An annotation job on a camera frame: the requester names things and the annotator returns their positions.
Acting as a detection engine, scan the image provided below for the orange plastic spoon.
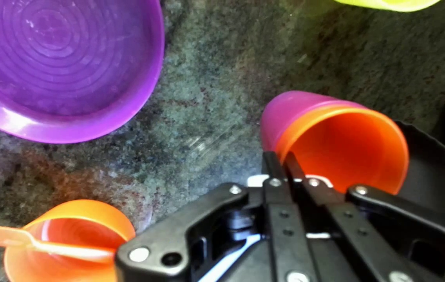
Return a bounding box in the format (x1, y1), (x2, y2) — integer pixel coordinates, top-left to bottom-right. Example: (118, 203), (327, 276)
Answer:
(0, 224), (116, 263)

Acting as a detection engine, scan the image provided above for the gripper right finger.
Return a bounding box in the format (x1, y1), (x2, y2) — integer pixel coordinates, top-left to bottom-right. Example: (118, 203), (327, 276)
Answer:
(284, 152), (445, 282)

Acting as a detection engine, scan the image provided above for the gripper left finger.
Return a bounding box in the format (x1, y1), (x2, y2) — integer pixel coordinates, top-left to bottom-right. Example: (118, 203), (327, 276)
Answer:
(114, 152), (317, 282)

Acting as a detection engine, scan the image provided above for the yellow-green plastic bowl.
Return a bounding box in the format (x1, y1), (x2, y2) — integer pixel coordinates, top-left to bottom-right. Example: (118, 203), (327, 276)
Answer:
(332, 0), (442, 13)

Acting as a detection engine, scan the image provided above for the orange plastic cup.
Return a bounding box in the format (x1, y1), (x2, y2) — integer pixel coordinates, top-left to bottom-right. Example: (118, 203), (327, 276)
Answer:
(4, 199), (136, 282)
(275, 106), (410, 195)

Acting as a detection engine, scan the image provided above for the pink plastic cup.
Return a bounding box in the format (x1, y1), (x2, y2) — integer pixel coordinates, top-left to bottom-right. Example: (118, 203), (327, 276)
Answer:
(260, 91), (368, 157)

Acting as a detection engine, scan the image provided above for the black plastic tray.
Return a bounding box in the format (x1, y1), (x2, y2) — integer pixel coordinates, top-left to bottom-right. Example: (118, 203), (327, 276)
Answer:
(393, 119), (445, 235)

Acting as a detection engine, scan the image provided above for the purple plastic bowl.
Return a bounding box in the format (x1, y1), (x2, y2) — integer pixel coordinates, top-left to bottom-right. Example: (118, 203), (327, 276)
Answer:
(0, 0), (165, 144)

